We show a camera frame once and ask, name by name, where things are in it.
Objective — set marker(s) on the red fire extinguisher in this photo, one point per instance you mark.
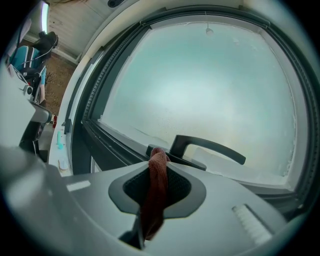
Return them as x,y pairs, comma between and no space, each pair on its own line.
55,121

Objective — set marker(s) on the black head camera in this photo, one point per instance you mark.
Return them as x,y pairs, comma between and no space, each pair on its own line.
115,3

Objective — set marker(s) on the dark red cloth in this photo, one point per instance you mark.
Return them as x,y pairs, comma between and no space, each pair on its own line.
156,190

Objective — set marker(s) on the person's pink shirt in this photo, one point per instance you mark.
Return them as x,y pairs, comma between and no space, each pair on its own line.
25,28

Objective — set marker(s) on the frosted window with dark frame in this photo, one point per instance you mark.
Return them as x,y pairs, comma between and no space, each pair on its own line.
82,140

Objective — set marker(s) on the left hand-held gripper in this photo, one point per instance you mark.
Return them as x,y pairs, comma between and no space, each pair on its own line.
12,112

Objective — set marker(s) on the low clear window pane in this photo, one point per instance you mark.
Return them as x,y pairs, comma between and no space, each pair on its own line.
96,165

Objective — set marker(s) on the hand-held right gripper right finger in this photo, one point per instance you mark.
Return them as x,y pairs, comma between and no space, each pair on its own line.
212,220

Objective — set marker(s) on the teal bottle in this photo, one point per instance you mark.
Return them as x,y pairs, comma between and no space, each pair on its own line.
59,137

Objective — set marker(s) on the ceiling tube light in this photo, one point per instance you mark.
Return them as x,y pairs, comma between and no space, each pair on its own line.
45,16

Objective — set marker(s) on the white-edged frosted window pane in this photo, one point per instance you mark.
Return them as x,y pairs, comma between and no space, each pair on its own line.
200,95

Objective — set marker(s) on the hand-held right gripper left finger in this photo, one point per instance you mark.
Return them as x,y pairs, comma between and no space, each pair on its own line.
75,212

